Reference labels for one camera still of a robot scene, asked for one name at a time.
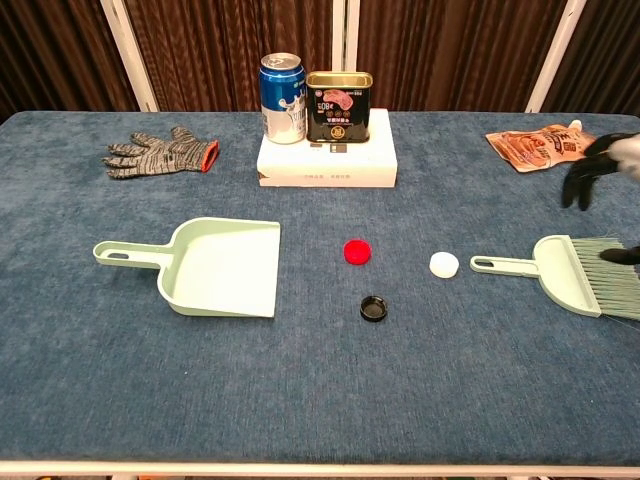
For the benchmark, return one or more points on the mint green hand brush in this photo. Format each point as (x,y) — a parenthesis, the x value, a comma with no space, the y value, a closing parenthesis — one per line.
(565,275)

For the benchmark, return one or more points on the orange spouted sauce pouch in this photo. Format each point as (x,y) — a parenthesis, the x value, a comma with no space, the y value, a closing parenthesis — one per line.
(535,147)

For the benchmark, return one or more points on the blue fabric table cover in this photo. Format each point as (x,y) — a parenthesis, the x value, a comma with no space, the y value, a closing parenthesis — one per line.
(320,375)

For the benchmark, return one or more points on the grey knit work glove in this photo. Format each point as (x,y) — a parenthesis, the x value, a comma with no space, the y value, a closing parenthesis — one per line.
(160,155)

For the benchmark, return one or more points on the white slanted frame post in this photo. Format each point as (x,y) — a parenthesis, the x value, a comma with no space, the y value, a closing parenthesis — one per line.
(131,60)
(552,60)

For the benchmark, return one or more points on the white upright frame post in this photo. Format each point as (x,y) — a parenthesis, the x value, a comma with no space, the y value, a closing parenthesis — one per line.
(345,30)

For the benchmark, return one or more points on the white bottle cap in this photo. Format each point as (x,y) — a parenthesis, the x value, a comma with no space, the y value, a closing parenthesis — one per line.
(444,264)

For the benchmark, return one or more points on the white flat cardboard box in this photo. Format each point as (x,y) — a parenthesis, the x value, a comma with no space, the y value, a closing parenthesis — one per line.
(350,165)

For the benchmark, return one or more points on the dark brown pleated curtain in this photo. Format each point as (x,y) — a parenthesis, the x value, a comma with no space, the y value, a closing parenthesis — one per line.
(55,50)
(220,45)
(450,50)
(610,55)

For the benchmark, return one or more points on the red bottle cap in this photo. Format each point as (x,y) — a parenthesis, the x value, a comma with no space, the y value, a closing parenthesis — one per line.
(358,251)

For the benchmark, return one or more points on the blue beverage can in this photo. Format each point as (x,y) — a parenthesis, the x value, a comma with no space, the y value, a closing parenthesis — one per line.
(282,100)

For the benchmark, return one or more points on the white table frame edge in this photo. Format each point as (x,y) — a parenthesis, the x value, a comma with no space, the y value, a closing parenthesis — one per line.
(320,468)

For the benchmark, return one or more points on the black bottle cap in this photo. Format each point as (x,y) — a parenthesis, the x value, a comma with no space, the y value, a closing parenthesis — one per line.
(374,308)

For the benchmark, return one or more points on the black luncheon meat tin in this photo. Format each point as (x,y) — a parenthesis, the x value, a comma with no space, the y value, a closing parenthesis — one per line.
(339,112)

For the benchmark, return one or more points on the mint green plastic dustpan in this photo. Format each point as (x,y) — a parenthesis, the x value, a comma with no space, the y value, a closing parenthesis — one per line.
(225,265)

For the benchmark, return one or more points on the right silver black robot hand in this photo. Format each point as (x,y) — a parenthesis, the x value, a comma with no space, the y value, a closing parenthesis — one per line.
(580,172)

